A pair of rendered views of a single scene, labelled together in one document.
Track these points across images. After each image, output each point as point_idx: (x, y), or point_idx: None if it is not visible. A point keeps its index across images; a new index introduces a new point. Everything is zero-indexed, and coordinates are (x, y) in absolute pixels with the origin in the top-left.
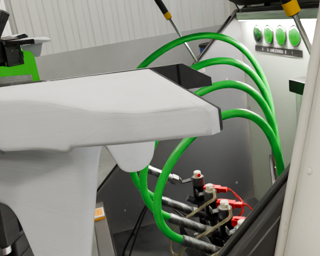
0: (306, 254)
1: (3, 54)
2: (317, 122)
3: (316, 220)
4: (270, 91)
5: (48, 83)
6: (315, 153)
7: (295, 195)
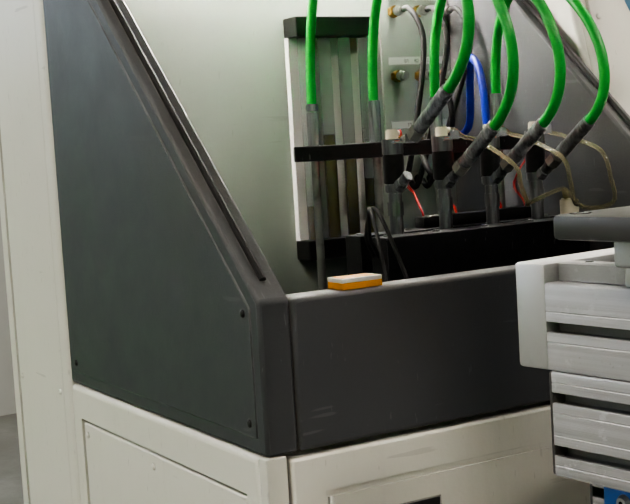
0: (624, 82)
1: None
2: None
3: (620, 49)
4: (188, 64)
5: None
6: (597, 0)
7: (588, 46)
